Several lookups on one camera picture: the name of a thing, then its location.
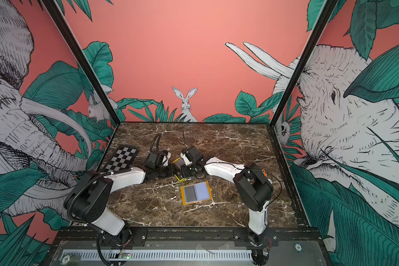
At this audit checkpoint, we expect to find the yellow plastic card tray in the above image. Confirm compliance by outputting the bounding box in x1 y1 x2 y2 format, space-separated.
171 157 186 182

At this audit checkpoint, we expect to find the yellow leather card holder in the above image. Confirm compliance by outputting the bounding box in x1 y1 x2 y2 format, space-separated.
181 181 212 206

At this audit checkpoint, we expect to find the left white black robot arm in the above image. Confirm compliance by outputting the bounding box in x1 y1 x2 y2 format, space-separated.
64 150 173 236

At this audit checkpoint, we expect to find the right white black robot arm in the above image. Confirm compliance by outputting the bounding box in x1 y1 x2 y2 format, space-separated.
180 146 274 236

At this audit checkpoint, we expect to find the black white checkerboard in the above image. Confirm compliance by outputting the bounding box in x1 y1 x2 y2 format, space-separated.
102 145 139 172

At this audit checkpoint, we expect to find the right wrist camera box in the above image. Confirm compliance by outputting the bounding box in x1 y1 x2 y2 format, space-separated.
180 153 192 166

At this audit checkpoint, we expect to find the black front rail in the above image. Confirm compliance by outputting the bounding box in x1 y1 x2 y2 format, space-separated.
52 226 321 247

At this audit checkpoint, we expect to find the white slotted cable duct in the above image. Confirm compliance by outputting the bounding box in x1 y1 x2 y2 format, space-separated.
60 249 253 262

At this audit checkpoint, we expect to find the left black frame post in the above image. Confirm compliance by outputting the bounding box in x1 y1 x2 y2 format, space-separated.
42 0 121 127

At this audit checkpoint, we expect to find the black frame post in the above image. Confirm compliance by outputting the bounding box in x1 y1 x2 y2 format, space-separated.
270 0 338 128
42 0 121 127

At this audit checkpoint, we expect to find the right black frame post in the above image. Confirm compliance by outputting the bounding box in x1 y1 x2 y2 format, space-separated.
270 0 338 128

